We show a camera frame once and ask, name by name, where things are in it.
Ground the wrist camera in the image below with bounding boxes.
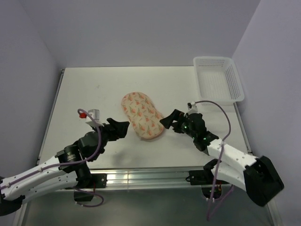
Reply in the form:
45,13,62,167
78,109,102,127
187,102,198,115

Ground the white plastic basket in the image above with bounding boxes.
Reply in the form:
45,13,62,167
193,56,245,105

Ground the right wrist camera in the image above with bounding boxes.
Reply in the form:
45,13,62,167
187,102,198,115

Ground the peach mesh laundry bag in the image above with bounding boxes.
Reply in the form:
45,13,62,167
121,92,164,140

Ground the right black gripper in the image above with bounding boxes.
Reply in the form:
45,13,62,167
159,109,196,139

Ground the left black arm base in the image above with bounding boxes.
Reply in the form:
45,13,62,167
73,173,107,204

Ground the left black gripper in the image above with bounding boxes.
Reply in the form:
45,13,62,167
90,117,129,161

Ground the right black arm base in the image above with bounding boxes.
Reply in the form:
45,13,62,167
185,169,226,199

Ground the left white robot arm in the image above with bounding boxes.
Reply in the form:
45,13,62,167
0,118,130,216

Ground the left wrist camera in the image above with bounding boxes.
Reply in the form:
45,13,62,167
78,109,102,127

